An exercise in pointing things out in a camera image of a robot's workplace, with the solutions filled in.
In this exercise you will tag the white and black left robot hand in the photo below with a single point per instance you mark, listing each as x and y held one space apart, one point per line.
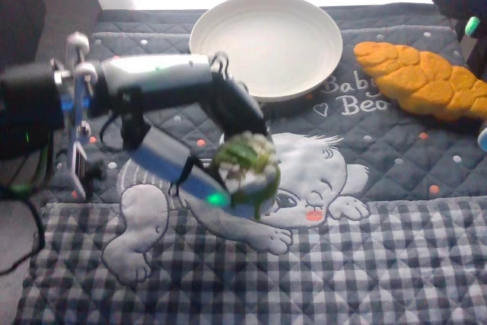
160 74

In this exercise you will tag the orange braided bread toy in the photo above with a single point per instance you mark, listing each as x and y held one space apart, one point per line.
418 77

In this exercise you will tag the green and white toy cake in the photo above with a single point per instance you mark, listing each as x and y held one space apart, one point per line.
253 167

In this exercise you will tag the white round plate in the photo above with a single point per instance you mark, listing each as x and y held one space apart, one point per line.
274 43

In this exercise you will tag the grey quilt with bear print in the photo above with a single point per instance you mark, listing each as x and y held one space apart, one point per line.
304 264

